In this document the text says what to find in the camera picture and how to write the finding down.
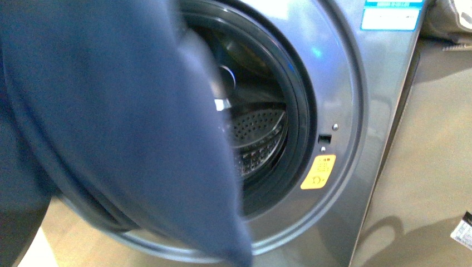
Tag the dark blue mesh garment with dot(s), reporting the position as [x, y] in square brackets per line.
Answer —
[110, 105]

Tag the grey front-load washing machine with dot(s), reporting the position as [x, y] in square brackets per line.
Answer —
[303, 79]

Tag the yellow warning sticker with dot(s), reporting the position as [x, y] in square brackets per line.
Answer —
[319, 172]

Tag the blue energy label sticker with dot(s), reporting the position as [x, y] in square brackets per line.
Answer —
[391, 15]

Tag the beige sofa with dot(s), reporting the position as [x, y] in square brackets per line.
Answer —
[448, 20]

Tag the white paper tag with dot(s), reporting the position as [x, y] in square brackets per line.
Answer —
[462, 232]

